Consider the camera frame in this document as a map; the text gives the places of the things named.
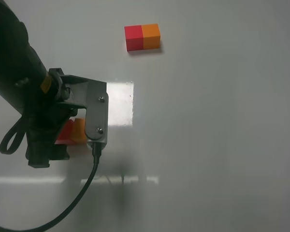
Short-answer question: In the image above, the black camera usb cable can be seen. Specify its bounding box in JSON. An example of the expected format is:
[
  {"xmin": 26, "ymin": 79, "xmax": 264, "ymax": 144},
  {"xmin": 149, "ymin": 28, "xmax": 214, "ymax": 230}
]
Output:
[{"xmin": 0, "ymin": 141, "xmax": 102, "ymax": 232}]

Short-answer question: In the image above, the red template cube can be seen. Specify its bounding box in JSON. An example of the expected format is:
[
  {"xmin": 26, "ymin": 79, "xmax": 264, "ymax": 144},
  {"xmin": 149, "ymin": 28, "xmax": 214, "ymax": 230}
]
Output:
[{"xmin": 124, "ymin": 25, "xmax": 144, "ymax": 52}]

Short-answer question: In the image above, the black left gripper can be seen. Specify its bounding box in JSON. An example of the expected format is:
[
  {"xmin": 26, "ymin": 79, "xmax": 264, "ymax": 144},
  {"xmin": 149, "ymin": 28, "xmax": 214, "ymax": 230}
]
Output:
[{"xmin": 26, "ymin": 68, "xmax": 77, "ymax": 168}]

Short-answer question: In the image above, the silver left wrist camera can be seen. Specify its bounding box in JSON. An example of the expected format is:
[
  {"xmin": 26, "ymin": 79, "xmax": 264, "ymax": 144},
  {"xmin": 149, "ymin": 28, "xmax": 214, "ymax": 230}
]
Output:
[{"xmin": 59, "ymin": 75, "xmax": 109, "ymax": 148}]

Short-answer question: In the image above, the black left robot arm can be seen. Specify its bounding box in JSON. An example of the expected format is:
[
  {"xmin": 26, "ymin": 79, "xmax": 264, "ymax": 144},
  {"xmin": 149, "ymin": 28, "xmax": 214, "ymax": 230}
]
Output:
[{"xmin": 0, "ymin": 0, "xmax": 76, "ymax": 168}]

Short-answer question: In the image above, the orange template cube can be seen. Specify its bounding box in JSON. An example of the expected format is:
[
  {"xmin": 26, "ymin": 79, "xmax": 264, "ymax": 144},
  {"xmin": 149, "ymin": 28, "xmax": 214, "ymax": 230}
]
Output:
[{"xmin": 141, "ymin": 24, "xmax": 160, "ymax": 50}]

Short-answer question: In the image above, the loose red cube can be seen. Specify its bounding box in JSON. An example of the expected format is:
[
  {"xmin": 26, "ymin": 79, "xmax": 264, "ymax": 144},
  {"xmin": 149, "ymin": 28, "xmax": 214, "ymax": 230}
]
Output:
[{"xmin": 55, "ymin": 119, "xmax": 75, "ymax": 145}]

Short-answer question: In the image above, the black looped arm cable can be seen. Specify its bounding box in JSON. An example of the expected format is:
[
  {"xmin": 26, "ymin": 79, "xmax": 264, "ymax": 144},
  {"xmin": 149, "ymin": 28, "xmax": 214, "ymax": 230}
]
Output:
[{"xmin": 0, "ymin": 116, "xmax": 27, "ymax": 155}]

